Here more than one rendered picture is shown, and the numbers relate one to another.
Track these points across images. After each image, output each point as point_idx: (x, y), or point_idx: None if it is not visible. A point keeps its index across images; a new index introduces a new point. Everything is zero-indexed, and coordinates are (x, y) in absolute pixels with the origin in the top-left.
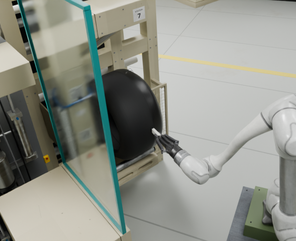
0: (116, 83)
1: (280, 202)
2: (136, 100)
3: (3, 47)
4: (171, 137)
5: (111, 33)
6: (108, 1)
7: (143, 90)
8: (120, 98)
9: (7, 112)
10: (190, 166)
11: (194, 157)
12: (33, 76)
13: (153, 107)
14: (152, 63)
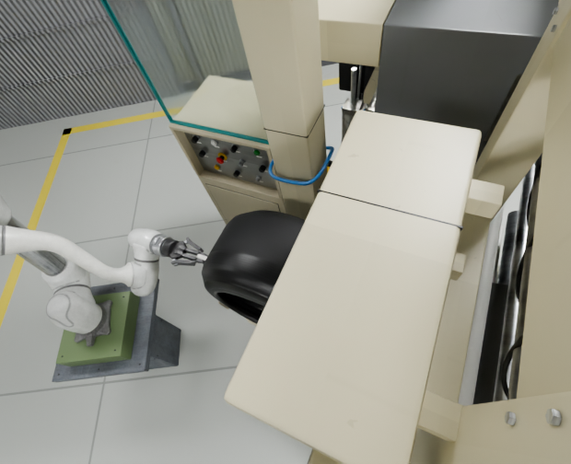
0: (259, 228)
1: (59, 255)
2: (222, 237)
3: (364, 14)
4: (181, 261)
5: None
6: (354, 298)
7: (215, 257)
8: (242, 216)
9: (359, 99)
10: (145, 230)
11: (144, 243)
12: None
13: (203, 262)
14: None
